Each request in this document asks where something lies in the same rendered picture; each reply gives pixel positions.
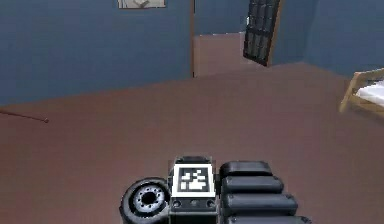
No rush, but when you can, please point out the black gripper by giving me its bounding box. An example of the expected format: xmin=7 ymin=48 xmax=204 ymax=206
xmin=119 ymin=176 xmax=172 ymax=224

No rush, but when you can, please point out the thin brown rod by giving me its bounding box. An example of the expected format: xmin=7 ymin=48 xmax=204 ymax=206
xmin=0 ymin=109 xmax=50 ymax=124

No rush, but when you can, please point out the black panelled room door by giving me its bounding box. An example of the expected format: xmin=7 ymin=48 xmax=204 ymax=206
xmin=242 ymin=0 xmax=282 ymax=67

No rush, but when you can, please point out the wooden bed with white mattress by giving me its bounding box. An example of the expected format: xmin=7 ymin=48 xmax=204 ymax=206
xmin=338 ymin=67 xmax=384 ymax=120

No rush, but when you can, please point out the framed wall picture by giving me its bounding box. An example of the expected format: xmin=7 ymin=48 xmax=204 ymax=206
xmin=117 ymin=0 xmax=167 ymax=10

